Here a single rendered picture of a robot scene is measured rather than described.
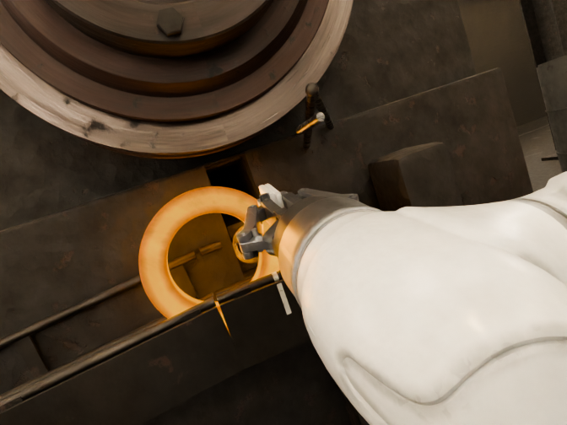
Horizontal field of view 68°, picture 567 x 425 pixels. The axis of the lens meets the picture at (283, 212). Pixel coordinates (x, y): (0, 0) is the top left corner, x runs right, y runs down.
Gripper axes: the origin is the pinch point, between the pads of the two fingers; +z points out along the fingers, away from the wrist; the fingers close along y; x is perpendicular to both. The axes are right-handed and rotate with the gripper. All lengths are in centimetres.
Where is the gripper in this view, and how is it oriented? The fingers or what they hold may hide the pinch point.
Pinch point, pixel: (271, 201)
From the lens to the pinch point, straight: 53.0
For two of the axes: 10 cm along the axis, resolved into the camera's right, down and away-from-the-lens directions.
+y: 9.3, -3.2, 1.8
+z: -2.6, -2.2, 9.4
